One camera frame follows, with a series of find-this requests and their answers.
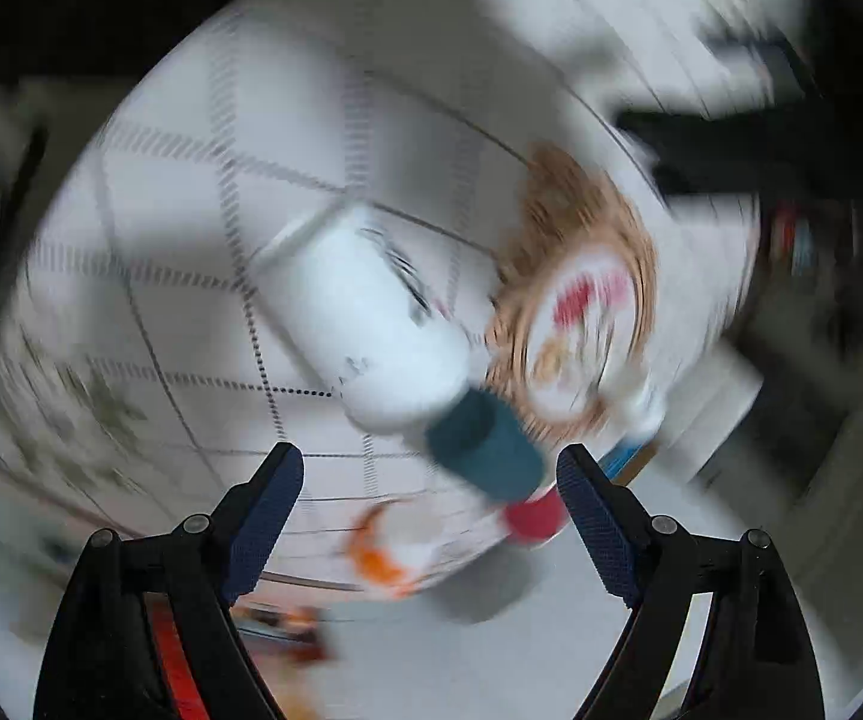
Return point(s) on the orange and white object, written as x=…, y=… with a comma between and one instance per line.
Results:
x=394, y=547

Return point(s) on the white grid cloth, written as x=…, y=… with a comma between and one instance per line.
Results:
x=191, y=315

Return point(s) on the brown snack packet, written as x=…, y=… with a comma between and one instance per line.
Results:
x=588, y=315

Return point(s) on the colourful flat packet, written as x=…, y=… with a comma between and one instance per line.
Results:
x=281, y=626

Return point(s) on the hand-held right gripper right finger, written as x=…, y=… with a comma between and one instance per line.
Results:
x=596, y=521

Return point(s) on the red round object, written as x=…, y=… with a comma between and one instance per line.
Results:
x=536, y=517

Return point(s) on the teal cup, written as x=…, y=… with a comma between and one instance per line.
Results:
x=487, y=446

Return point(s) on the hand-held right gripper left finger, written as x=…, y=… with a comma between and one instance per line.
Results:
x=265, y=521

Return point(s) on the white bottle teal cap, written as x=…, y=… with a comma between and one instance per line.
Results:
x=379, y=330

